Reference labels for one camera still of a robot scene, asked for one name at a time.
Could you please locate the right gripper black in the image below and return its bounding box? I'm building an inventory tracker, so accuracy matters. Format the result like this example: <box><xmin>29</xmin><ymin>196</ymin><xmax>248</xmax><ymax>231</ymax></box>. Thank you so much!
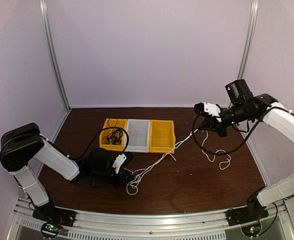
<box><xmin>199</xmin><ymin>102</ymin><xmax>253</xmax><ymax>137</ymax></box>

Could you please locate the white cable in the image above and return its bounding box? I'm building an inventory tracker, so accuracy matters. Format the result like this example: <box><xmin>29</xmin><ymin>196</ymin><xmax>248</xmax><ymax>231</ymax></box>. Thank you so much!
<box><xmin>125</xmin><ymin>128</ymin><xmax>232</xmax><ymax>196</ymax></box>

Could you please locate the thick black cable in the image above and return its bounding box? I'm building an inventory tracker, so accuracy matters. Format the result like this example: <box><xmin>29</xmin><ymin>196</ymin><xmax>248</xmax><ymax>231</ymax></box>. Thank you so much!
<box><xmin>102</xmin><ymin>127</ymin><xmax>124</xmax><ymax>146</ymax></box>

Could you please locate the yellow bin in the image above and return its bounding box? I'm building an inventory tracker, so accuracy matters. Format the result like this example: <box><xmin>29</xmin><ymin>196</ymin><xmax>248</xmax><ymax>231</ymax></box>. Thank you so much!
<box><xmin>99</xmin><ymin>118</ymin><xmax>128</xmax><ymax>152</ymax></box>
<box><xmin>149</xmin><ymin>119</ymin><xmax>176</xmax><ymax>153</ymax></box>

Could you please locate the white bin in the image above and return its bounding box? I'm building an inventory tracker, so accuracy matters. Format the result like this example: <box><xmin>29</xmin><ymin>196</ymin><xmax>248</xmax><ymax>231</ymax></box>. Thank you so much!
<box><xmin>126</xmin><ymin>119</ymin><xmax>151</xmax><ymax>153</ymax></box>

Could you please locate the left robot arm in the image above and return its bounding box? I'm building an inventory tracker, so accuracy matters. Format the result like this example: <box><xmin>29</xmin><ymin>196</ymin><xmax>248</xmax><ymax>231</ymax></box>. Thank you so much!
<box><xmin>0</xmin><ymin>122</ymin><xmax>135</xmax><ymax>222</ymax></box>

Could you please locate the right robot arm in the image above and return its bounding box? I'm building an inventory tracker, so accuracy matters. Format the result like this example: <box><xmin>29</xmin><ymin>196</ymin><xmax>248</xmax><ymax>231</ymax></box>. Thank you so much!
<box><xmin>192</xmin><ymin>79</ymin><xmax>294</xmax><ymax>221</ymax></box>

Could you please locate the left circuit board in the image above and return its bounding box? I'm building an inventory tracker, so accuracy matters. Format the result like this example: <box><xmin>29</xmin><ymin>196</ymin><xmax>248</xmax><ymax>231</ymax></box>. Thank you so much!
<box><xmin>40</xmin><ymin>222</ymin><xmax>61</xmax><ymax>238</ymax></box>

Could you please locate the circuit board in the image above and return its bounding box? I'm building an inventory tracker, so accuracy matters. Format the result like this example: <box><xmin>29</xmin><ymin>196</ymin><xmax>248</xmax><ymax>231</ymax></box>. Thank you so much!
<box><xmin>40</xmin><ymin>222</ymin><xmax>61</xmax><ymax>238</ymax></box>
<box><xmin>242</xmin><ymin>225</ymin><xmax>261</xmax><ymax>237</ymax></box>

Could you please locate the right circuit board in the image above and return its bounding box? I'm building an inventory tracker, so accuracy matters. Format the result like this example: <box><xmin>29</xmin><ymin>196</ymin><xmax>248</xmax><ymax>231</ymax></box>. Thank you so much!
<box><xmin>242</xmin><ymin>225</ymin><xmax>261</xmax><ymax>237</ymax></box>

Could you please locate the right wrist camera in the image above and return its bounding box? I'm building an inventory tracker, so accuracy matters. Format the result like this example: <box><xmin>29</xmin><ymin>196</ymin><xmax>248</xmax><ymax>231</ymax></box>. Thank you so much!
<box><xmin>194</xmin><ymin>102</ymin><xmax>222</xmax><ymax>122</ymax></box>

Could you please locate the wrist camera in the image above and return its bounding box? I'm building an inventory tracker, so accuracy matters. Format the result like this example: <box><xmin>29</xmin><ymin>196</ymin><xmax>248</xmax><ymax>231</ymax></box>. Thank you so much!
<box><xmin>194</xmin><ymin>102</ymin><xmax>222</xmax><ymax>122</ymax></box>
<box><xmin>112</xmin><ymin>151</ymin><xmax>133</xmax><ymax>174</ymax></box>

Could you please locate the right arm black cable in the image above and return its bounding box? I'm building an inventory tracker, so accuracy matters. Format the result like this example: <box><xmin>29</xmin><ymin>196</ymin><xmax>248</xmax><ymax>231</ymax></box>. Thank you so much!
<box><xmin>191</xmin><ymin>112</ymin><xmax>262</xmax><ymax>156</ymax></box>

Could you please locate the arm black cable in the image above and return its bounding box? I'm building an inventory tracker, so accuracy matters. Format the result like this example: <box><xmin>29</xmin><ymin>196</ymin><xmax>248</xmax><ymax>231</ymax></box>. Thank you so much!
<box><xmin>71</xmin><ymin>127</ymin><xmax>129</xmax><ymax>161</ymax></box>
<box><xmin>191</xmin><ymin>112</ymin><xmax>262</xmax><ymax>156</ymax></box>

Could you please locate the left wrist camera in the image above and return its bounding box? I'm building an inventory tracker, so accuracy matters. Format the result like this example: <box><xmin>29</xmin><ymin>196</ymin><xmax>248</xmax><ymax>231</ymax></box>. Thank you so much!
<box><xmin>112</xmin><ymin>151</ymin><xmax>133</xmax><ymax>174</ymax></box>

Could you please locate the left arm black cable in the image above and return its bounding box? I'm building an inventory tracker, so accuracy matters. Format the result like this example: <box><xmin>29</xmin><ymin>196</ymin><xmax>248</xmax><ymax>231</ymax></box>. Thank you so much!
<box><xmin>71</xmin><ymin>127</ymin><xmax>129</xmax><ymax>161</ymax></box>

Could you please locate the right frame post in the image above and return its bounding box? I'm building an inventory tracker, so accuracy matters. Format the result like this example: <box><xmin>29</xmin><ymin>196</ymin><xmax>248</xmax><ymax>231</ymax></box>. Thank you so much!
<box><xmin>237</xmin><ymin>0</ymin><xmax>259</xmax><ymax>80</ymax></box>

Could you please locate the frame post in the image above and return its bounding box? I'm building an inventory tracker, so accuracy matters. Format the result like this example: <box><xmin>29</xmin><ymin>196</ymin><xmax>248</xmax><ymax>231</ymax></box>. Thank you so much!
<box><xmin>237</xmin><ymin>0</ymin><xmax>259</xmax><ymax>80</ymax></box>
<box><xmin>39</xmin><ymin>0</ymin><xmax>71</xmax><ymax>112</ymax></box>

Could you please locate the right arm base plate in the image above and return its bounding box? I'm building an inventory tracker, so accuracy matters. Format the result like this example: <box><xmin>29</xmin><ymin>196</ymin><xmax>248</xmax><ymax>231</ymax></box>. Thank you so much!
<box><xmin>225</xmin><ymin>206</ymin><xmax>269</xmax><ymax>226</ymax></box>

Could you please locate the aluminium front rail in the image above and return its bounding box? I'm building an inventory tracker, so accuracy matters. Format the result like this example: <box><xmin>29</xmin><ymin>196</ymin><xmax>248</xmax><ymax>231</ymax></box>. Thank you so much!
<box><xmin>4</xmin><ymin>200</ymin><xmax>294</xmax><ymax>240</ymax></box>

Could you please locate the left frame post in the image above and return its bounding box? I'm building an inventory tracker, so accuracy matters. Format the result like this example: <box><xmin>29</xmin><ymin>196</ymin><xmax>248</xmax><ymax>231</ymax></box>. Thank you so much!
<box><xmin>39</xmin><ymin>0</ymin><xmax>71</xmax><ymax>112</ymax></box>

